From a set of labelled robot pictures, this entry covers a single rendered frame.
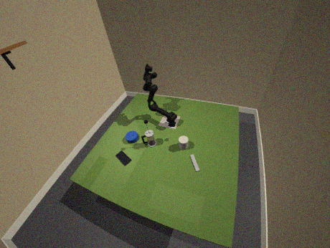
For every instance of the grey flat bar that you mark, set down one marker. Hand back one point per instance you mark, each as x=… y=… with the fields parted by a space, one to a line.
x=194 y=162

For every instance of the dark blue short cylinder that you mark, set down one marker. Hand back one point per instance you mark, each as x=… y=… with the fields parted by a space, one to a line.
x=132 y=137

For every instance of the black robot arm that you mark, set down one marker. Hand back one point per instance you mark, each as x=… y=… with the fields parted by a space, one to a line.
x=154 y=107

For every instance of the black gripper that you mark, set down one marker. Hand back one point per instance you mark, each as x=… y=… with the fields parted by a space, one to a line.
x=146 y=73

